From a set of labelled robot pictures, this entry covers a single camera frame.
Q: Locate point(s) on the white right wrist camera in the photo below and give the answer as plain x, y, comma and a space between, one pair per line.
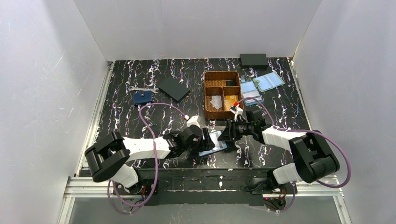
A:
238, 112

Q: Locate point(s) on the light blue card sleeve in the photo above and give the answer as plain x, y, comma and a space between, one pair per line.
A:
249, 90

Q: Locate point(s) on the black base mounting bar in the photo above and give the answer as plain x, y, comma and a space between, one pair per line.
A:
214, 186

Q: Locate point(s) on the black leather card holder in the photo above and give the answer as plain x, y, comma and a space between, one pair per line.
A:
215, 145

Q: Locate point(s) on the silver metal wrench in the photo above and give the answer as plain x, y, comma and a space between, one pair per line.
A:
153, 90

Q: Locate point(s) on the brown woven divided basket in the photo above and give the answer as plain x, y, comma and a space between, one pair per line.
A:
222, 84

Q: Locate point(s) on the silver card in basket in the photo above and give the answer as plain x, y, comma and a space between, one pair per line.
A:
216, 102

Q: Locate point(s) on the light green card sleeve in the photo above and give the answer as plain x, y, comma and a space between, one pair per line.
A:
268, 81

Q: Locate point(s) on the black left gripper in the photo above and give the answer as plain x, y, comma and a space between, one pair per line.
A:
203, 139

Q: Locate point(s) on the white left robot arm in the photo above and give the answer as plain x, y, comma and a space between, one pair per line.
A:
108, 157

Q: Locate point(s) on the black rectangular box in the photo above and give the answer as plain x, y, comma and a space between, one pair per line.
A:
253, 61

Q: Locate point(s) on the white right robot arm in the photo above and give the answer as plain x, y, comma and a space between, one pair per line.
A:
313, 158

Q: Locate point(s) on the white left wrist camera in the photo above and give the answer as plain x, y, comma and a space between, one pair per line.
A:
192, 121

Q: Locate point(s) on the navy blue small wallet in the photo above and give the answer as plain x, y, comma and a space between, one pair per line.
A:
142, 97

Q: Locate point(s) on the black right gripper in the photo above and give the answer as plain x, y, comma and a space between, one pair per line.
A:
231, 130

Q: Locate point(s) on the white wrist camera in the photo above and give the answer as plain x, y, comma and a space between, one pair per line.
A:
238, 112
192, 121

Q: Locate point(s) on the black flat square pad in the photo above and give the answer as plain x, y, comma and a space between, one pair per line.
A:
174, 89

